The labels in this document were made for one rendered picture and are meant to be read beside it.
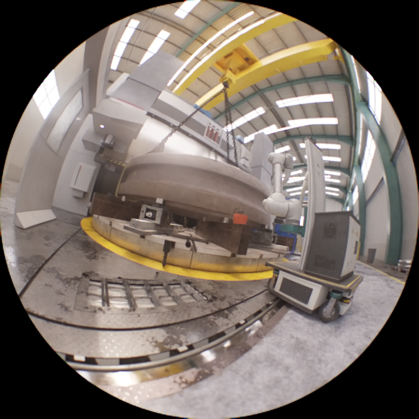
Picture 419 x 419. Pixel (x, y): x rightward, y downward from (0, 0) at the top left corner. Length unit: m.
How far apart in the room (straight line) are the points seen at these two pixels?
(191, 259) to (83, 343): 1.49
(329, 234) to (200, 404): 1.21
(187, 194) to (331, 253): 2.05
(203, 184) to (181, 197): 0.47
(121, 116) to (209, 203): 2.57
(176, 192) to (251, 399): 2.40
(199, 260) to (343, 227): 1.56
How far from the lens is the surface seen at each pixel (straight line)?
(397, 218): 9.99
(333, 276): 1.18
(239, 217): 1.79
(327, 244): 1.20
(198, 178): 2.49
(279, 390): 0.71
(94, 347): 0.71
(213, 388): 0.64
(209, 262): 1.81
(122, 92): 4.29
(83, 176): 4.49
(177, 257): 1.77
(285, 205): 1.36
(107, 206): 2.75
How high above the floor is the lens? 0.57
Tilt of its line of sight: 7 degrees up
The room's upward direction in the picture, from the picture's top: 12 degrees clockwise
